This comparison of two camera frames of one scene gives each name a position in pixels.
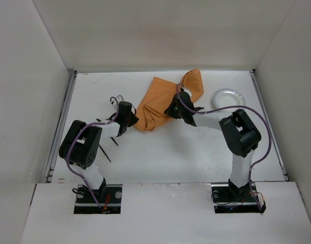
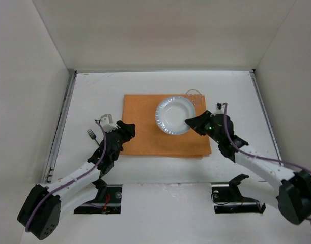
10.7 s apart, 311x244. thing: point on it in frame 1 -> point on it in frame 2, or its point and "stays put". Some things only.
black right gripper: [172, 109] -> [204, 124]
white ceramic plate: [226, 97] -> [171, 113]
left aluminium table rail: [70, 82] stays put
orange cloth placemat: [161, 93] -> [149, 140]
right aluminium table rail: [274, 141] stays put
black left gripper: [131, 119] -> [120, 132]
